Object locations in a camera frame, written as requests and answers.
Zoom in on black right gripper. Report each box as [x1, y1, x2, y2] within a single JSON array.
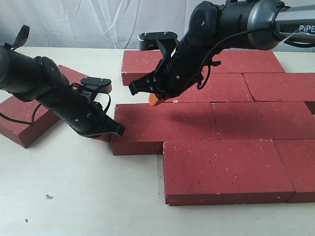
[[128, 34, 221, 106]]

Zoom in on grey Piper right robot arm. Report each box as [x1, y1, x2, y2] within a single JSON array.
[[129, 0, 315, 106]]

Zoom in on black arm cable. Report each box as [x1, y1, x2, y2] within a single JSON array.
[[0, 24, 111, 127], [196, 24, 315, 90]]

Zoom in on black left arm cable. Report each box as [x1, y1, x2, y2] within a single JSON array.
[[0, 24, 111, 127]]

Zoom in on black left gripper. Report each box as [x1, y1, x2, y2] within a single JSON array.
[[38, 85, 125, 144]]

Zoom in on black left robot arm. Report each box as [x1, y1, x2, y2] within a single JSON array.
[[0, 45, 125, 142]]

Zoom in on red brick middle row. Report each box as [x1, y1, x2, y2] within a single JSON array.
[[211, 102, 315, 140]]

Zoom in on red brick with white chip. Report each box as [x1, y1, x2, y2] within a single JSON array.
[[167, 73, 253, 103]]

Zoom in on white backdrop cloth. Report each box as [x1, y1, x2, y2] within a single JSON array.
[[0, 0, 198, 49]]

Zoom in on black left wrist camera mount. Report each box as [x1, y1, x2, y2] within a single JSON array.
[[71, 77, 112, 102]]

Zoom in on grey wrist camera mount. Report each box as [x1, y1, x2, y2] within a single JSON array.
[[138, 31, 179, 57]]

